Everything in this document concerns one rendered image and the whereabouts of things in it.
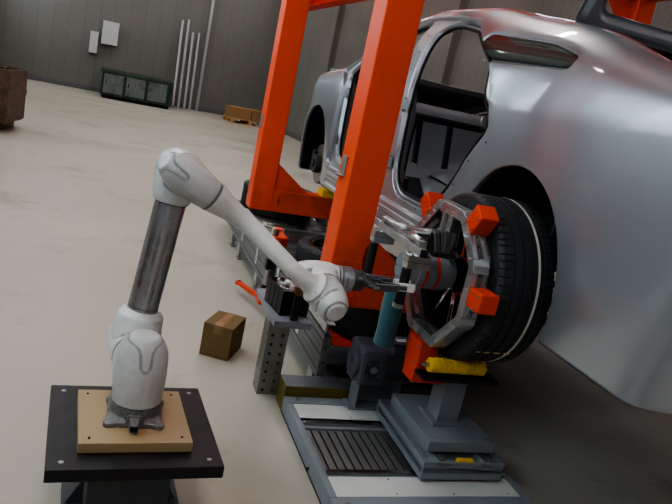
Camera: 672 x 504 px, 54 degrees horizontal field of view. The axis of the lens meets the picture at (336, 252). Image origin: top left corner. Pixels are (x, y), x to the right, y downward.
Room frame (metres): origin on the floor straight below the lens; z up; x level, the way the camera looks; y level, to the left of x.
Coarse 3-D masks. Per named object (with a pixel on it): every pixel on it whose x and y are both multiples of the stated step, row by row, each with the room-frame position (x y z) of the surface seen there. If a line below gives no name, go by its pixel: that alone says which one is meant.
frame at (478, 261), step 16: (432, 208) 2.67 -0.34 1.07; (448, 208) 2.56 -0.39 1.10; (464, 208) 2.52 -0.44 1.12; (416, 224) 2.76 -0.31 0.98; (432, 224) 2.73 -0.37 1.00; (464, 224) 2.41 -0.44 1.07; (464, 240) 2.38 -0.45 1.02; (480, 240) 2.36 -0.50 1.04; (480, 256) 2.34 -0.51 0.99; (480, 272) 2.28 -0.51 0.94; (416, 288) 2.73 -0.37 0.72; (464, 288) 2.30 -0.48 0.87; (416, 304) 2.70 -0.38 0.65; (464, 304) 2.28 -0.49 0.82; (416, 320) 2.59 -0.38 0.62; (464, 320) 2.28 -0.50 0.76; (432, 336) 2.42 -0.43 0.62; (448, 336) 2.35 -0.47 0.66
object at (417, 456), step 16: (384, 400) 2.77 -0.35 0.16; (384, 416) 2.68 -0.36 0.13; (400, 416) 2.66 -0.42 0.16; (400, 432) 2.52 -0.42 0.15; (400, 448) 2.49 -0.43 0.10; (416, 448) 2.43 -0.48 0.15; (416, 464) 2.35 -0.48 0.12; (432, 464) 2.31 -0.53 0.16; (448, 464) 2.34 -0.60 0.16; (464, 464) 2.36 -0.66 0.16; (480, 464) 2.39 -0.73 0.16; (496, 464) 2.41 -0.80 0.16
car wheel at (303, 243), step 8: (304, 240) 4.09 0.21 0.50; (312, 240) 4.14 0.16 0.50; (320, 240) 4.24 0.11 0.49; (304, 248) 3.93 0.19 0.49; (312, 248) 3.92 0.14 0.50; (320, 248) 4.07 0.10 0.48; (296, 256) 4.04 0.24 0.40; (304, 256) 3.92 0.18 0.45; (312, 256) 3.85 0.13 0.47; (320, 256) 3.82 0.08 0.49; (392, 256) 4.17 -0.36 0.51
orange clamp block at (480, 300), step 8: (472, 288) 2.26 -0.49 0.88; (480, 288) 2.28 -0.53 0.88; (472, 296) 2.24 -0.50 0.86; (480, 296) 2.20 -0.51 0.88; (488, 296) 2.20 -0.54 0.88; (496, 296) 2.21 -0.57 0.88; (472, 304) 2.23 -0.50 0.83; (480, 304) 2.19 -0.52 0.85; (488, 304) 2.20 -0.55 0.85; (496, 304) 2.21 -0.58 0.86; (480, 312) 2.19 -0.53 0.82; (488, 312) 2.21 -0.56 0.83
